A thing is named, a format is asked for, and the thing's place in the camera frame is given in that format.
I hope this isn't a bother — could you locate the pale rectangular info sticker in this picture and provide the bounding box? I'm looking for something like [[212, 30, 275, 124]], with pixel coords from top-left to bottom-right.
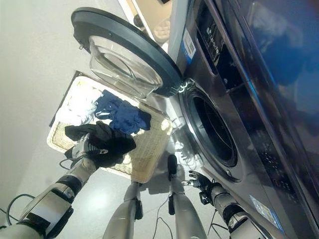
[[248, 195, 284, 233]]

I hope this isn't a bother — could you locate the black cable between legs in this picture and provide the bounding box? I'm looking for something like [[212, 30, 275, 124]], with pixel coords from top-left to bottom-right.
[[149, 195, 175, 239]]

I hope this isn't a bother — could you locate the white wicker laundry basket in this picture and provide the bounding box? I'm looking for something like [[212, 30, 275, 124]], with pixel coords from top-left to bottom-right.
[[46, 76, 173, 184]]

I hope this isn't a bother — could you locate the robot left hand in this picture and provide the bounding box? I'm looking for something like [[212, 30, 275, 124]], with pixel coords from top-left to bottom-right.
[[71, 133, 109, 163]]

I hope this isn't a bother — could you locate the round washing machine door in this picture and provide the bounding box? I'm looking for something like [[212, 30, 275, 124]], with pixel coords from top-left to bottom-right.
[[71, 7, 184, 98]]

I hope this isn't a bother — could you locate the dark grey front-load washing machine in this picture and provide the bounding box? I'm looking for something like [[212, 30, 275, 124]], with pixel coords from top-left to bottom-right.
[[167, 0, 319, 239]]

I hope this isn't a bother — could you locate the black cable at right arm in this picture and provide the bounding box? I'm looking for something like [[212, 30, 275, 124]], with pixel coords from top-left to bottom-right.
[[207, 213, 231, 239]]

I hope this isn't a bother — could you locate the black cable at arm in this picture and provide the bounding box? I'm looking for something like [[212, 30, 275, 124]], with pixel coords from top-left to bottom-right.
[[207, 213, 231, 239], [0, 193, 36, 229]]

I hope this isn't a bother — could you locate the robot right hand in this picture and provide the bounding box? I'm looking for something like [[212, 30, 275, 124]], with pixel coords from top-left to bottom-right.
[[182, 170, 213, 193]]

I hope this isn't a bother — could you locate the white garment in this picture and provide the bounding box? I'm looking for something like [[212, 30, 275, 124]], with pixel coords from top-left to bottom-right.
[[60, 86, 101, 125]]

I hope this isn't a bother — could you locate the robot left leg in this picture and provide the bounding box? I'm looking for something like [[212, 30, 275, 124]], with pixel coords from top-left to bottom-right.
[[102, 181, 145, 239]]

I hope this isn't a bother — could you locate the blue garment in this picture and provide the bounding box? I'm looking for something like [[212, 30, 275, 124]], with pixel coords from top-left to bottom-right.
[[94, 89, 153, 134]]

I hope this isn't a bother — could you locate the detergent drawer front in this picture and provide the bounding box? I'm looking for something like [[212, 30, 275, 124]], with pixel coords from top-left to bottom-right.
[[195, 29, 223, 76]]

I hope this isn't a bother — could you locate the black garment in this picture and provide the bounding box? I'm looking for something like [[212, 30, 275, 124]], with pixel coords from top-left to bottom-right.
[[64, 120, 138, 169]]

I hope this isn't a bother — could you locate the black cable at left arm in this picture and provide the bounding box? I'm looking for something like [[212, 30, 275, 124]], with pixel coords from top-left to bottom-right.
[[0, 193, 36, 229]]

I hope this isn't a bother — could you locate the beige woven basket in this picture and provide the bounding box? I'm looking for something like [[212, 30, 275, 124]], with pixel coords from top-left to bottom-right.
[[153, 17, 172, 43]]

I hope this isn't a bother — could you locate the blue white energy label sticker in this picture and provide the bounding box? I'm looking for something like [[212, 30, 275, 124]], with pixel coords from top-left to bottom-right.
[[182, 31, 197, 61]]

